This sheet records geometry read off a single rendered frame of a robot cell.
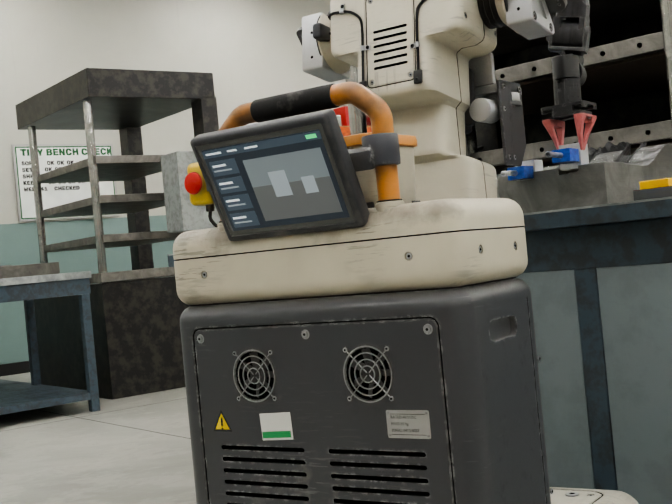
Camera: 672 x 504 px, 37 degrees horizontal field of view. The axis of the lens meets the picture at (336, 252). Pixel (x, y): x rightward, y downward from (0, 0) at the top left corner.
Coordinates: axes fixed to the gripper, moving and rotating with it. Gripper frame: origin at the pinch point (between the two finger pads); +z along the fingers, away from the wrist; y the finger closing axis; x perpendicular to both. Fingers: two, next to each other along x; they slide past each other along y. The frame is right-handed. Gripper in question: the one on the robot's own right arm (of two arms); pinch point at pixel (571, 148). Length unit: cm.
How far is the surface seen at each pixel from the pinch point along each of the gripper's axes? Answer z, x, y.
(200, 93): -109, -246, 397
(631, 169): 5.1, -10.5, -8.3
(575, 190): 9.3, 1.6, -1.1
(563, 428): 60, 1, 6
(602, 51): -38, -78, 29
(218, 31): -239, -483, 633
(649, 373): 47.8, 1.8, -14.6
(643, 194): 12.3, 7.7, -18.8
